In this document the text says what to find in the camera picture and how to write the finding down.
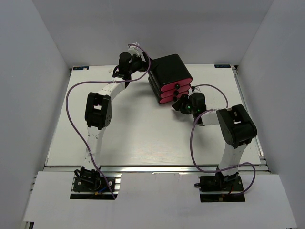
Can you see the aluminium right side rail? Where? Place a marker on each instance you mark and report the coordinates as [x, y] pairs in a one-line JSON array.
[[257, 141]]

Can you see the black drawer cabinet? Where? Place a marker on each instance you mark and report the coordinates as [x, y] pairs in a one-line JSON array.
[[169, 69]]

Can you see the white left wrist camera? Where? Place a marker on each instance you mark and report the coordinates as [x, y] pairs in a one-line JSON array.
[[134, 49]]

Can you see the aluminium front rail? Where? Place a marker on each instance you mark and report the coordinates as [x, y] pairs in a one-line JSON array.
[[261, 168]]

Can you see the pink bottom drawer black knob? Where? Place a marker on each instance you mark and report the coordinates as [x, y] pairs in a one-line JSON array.
[[172, 98]]

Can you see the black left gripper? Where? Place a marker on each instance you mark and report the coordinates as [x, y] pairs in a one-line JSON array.
[[144, 65]]

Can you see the blue label sticker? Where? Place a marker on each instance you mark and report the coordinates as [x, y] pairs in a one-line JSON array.
[[80, 68], [222, 66]]

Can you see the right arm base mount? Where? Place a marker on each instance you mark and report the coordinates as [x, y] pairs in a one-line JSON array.
[[212, 190]]

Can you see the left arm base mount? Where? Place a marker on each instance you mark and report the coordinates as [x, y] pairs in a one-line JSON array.
[[91, 185]]

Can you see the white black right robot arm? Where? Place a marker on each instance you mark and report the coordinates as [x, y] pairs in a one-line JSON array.
[[237, 129]]

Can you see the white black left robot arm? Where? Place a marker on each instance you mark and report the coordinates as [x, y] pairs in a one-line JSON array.
[[98, 110]]

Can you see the aluminium rail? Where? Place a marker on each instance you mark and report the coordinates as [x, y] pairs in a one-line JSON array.
[[261, 168], [257, 141]]

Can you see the blue label sticker left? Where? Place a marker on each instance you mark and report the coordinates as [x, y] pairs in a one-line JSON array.
[[80, 68]]

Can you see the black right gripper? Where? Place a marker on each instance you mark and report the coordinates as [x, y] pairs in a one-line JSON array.
[[184, 99]]

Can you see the blue label sticker right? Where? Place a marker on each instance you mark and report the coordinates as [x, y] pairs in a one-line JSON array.
[[222, 66]]

